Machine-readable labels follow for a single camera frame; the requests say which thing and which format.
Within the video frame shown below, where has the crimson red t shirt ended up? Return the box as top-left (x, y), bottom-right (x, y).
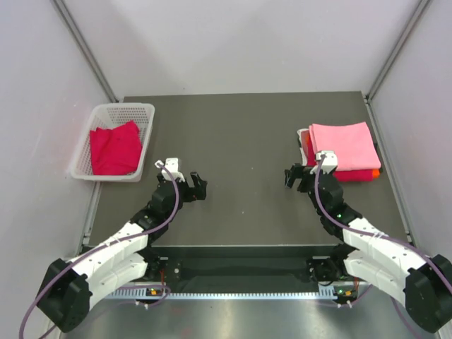
top-left (89, 121), bottom-right (142, 176)

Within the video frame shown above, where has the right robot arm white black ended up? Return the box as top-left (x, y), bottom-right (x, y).
top-left (285, 163), bottom-right (451, 333)

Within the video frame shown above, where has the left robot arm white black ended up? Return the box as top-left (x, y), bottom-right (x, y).
top-left (37, 172), bottom-right (208, 333)

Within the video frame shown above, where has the red folded t shirt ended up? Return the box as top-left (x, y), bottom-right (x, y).
top-left (305, 141), bottom-right (375, 184)

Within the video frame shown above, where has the light pink folded t shirt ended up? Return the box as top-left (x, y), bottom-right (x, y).
top-left (309, 121), bottom-right (381, 171)

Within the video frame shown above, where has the white perforated plastic basket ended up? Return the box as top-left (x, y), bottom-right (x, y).
top-left (70, 102), bottom-right (155, 182)

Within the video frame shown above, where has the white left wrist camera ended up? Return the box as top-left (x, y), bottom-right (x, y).
top-left (155, 157), bottom-right (186, 182)

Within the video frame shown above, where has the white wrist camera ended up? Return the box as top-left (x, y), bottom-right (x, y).
top-left (155, 157), bottom-right (186, 182)
top-left (315, 150), bottom-right (338, 174)

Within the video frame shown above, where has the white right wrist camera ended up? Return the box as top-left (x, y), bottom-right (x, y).
top-left (315, 150), bottom-right (338, 174)

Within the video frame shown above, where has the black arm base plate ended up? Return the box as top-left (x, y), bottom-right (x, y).
top-left (139, 244), bottom-right (352, 285)

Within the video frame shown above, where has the grey slotted cable duct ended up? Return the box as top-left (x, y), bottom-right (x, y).
top-left (105, 286), bottom-right (338, 300)

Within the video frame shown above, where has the right aluminium frame post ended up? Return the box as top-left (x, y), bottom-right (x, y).
top-left (364, 0), bottom-right (432, 104)

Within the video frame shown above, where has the aluminium frame post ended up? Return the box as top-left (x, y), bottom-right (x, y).
top-left (50, 0), bottom-right (119, 102)
top-left (364, 0), bottom-right (432, 104)

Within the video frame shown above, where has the left aluminium frame post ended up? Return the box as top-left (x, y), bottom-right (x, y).
top-left (50, 0), bottom-right (119, 102)

